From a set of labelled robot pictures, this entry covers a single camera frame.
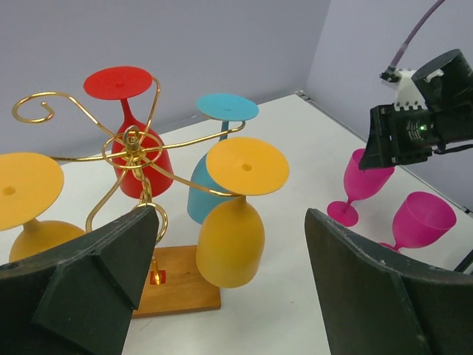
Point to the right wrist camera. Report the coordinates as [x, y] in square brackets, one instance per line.
[407, 95]

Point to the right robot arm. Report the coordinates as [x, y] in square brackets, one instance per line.
[445, 83]

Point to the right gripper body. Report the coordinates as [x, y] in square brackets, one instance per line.
[412, 133]

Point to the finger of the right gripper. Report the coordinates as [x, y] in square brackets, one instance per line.
[378, 150]

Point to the blue wine glass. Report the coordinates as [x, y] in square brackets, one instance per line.
[224, 107]

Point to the pink wine glass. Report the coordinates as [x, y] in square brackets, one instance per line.
[358, 185]
[422, 219]

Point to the orange wine glass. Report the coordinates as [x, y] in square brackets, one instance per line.
[232, 237]

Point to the yellow wine glass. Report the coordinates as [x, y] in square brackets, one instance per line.
[30, 184]

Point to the red wine glass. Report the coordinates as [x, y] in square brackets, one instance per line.
[120, 84]

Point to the pink wine glass front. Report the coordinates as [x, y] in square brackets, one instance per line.
[422, 219]

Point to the gold wire glass rack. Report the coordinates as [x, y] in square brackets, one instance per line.
[175, 286]

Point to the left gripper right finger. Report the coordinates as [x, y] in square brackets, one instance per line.
[376, 301]

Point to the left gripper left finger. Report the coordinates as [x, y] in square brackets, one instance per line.
[78, 298]

